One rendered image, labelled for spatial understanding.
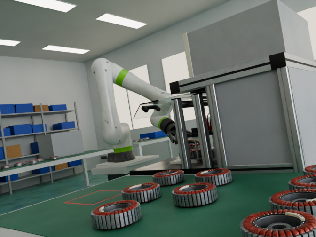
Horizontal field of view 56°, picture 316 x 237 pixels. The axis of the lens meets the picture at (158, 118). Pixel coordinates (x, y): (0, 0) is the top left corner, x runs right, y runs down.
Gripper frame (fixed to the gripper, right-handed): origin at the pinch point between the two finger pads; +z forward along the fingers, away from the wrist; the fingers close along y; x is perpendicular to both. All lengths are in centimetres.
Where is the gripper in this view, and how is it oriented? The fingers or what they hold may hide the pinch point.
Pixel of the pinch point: (191, 143)
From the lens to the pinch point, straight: 169.1
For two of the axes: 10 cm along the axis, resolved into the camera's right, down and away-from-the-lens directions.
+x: 1.3, -9.1, -3.9
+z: 5.4, 4.0, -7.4
